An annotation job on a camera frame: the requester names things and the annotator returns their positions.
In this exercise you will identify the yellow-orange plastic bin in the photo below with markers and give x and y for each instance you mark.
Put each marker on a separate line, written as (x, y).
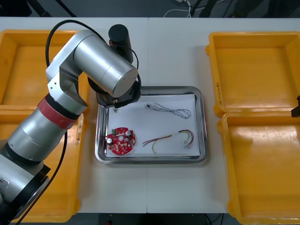
(68, 187)
(23, 70)
(257, 175)
(246, 70)

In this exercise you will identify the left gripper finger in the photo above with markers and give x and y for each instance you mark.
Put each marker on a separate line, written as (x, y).
(114, 108)
(117, 107)

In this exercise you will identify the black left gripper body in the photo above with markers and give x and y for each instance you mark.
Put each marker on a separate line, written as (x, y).
(122, 100)

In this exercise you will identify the round red circuit board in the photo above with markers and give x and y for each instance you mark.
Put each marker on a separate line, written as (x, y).
(122, 147)

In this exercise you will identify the silver and black left arm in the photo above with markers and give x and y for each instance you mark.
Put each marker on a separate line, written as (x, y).
(100, 58)

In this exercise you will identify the white paper sheet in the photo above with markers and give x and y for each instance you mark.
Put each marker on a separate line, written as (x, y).
(164, 126)

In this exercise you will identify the black stand leg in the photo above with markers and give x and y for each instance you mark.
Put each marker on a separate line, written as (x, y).
(47, 9)

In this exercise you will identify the steel tray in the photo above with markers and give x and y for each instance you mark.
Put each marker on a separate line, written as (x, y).
(204, 131)

